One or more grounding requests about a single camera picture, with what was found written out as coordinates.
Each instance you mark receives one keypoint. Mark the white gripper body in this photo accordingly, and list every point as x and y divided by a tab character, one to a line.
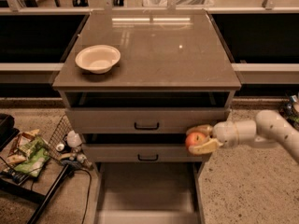
224	132

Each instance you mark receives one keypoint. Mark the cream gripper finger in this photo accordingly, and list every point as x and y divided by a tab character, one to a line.
206	148
205	129

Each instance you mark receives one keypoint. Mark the red apple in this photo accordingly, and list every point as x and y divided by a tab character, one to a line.
195	139

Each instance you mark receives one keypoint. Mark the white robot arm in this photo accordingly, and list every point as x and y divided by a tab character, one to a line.
268	129

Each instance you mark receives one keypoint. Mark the open bottom drawer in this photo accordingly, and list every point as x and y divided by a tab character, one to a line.
149	193

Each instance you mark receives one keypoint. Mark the grey drawer cabinet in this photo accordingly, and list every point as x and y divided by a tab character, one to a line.
168	60

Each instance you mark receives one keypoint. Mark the white bowl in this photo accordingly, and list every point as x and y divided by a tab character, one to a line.
98	59

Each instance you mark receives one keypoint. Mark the clear plastic bin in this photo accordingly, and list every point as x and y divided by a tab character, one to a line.
179	3

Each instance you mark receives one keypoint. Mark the white plastic bottle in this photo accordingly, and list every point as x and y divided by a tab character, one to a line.
73	139

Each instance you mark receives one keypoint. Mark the green snack bag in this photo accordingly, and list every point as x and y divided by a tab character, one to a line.
35	154

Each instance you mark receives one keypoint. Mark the brown snack packet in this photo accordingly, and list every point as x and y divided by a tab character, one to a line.
15	155

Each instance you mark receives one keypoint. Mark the top drawer with black handle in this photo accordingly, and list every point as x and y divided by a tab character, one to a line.
142	120

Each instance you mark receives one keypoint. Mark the drawer with black handle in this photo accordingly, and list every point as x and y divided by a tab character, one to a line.
140	153
142	120

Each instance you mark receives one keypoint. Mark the wire basket right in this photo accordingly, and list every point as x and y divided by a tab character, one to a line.
290	111

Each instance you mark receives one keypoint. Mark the wire basket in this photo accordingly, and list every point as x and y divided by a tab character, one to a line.
62	129
290	111

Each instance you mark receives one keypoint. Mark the middle drawer with black handle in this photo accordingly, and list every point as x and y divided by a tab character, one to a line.
140	153

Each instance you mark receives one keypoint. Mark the wire basket left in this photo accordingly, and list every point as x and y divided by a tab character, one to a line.
62	129

